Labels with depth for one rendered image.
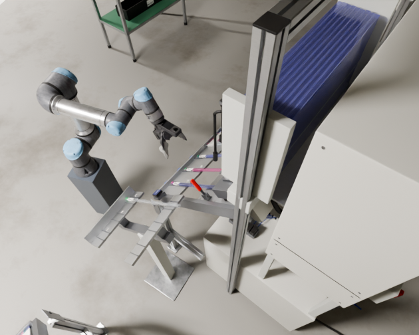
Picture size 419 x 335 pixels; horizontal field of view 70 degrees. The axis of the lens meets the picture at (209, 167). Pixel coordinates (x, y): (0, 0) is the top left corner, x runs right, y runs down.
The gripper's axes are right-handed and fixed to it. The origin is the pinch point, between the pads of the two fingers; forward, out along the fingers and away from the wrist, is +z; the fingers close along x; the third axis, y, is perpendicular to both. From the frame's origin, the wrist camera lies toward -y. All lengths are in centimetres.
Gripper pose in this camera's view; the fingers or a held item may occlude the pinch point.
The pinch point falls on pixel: (177, 149)
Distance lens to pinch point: 155.6
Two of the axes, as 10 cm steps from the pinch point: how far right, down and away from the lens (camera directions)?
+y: -6.8, -1.9, 7.1
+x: -6.2, 6.7, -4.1
